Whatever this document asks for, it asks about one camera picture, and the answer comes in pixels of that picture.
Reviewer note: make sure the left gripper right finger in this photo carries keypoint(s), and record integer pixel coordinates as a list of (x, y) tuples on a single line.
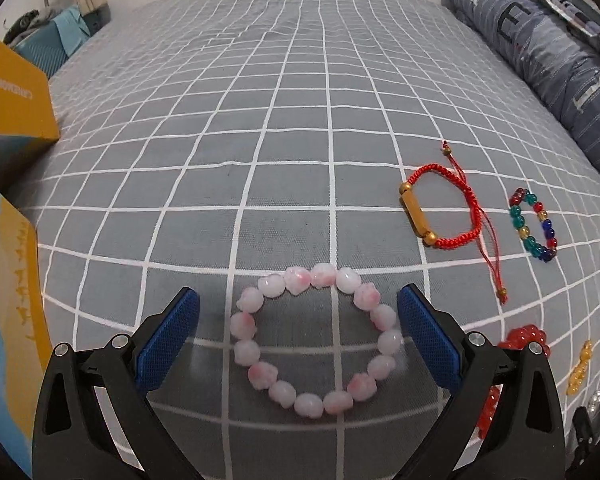
[(526, 437)]

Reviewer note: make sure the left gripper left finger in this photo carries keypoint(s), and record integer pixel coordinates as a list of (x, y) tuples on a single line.
[(71, 439)]

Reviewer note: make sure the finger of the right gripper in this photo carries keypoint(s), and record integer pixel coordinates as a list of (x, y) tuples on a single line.
[(586, 427)]

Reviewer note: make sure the yellow blue cardboard box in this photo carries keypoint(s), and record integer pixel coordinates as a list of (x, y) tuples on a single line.
[(27, 127)]

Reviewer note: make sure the grey checked bed sheet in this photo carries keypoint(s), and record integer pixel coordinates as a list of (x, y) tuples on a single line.
[(206, 143)]

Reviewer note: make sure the teal suitcase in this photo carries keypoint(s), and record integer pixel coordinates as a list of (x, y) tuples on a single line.
[(48, 38)]

